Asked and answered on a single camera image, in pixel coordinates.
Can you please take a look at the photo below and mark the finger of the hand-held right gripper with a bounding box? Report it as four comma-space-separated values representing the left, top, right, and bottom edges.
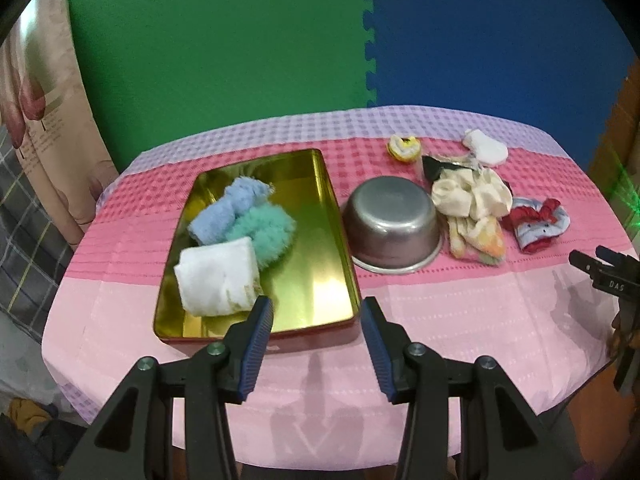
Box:
595, 245, 640, 267
569, 250, 608, 281

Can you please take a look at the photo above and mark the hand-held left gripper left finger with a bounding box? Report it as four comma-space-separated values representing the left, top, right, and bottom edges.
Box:
70, 296, 275, 480

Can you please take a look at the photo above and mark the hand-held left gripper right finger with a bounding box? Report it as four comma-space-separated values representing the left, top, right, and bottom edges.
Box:
361, 296, 566, 480

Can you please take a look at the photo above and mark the red and blue striped sock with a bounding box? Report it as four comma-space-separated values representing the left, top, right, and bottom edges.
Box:
501, 197, 571, 255

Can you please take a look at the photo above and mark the gold rectangular tin box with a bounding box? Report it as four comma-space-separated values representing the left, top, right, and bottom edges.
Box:
151, 148, 362, 346

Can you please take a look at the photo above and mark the pastel patterned baby sock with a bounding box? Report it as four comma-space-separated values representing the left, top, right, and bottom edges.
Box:
446, 214, 506, 266

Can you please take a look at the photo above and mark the cream baby sock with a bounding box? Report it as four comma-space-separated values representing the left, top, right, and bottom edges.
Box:
431, 169, 481, 219
470, 170, 513, 219

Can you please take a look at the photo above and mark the yellow and white baby sock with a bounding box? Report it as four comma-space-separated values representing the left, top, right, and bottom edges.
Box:
387, 134, 422, 163

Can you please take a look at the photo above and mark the pink checked tablecloth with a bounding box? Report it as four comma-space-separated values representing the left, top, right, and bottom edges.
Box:
41, 105, 640, 466

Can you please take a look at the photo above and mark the white folded towel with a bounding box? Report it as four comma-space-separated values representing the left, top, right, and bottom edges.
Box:
173, 236, 263, 317

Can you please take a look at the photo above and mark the orange foam mat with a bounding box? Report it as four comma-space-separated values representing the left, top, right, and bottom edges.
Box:
587, 72, 640, 256

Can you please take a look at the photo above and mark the teal fluffy cloth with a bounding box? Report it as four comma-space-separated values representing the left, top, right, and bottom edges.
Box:
225, 202, 298, 271

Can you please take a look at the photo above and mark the metal bowl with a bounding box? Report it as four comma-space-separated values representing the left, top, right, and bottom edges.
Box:
341, 176, 446, 275

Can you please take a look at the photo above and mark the light blue fluffy towel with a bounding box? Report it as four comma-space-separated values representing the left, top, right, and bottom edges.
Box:
187, 176, 275, 246

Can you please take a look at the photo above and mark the yellow cloth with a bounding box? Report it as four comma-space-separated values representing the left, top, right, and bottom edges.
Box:
7, 396, 58, 433

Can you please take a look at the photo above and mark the blue foam mat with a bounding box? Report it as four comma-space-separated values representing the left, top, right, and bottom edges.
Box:
357, 0, 640, 161

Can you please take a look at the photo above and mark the grey plaid cloth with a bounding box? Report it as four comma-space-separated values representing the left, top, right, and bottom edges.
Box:
0, 125, 81, 343

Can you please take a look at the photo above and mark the green foam mat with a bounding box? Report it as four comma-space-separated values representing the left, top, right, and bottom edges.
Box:
67, 0, 378, 171

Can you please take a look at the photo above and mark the pink floral curtain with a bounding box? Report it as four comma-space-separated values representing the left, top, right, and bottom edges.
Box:
0, 0, 121, 251

